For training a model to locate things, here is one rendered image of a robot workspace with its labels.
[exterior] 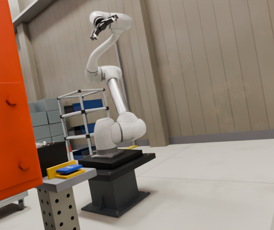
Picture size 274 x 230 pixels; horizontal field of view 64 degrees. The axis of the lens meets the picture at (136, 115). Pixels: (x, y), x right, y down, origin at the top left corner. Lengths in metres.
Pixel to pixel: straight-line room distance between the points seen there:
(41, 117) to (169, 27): 3.04
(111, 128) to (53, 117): 3.52
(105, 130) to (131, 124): 0.20
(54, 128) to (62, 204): 4.08
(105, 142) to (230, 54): 2.20
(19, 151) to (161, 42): 3.31
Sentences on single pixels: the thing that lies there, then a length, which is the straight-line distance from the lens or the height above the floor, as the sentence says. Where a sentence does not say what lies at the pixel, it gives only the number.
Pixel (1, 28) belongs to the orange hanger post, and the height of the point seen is 0.85.
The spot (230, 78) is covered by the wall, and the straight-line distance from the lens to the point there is 3.20.
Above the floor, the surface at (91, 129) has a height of 0.51.
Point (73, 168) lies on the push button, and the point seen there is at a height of 0.48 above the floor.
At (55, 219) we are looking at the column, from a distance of 0.98.
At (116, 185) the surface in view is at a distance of 1.56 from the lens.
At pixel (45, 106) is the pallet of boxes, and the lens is 4.99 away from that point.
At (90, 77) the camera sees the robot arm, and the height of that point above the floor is 0.99.
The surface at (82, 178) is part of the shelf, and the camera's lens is 0.85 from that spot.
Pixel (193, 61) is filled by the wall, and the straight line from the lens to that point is 3.37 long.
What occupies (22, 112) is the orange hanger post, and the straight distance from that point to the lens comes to 0.50.
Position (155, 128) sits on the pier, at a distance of 3.56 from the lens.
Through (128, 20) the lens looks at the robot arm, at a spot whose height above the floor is 1.26.
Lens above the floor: 0.64
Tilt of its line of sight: 1 degrees down
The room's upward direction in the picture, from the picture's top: 10 degrees counter-clockwise
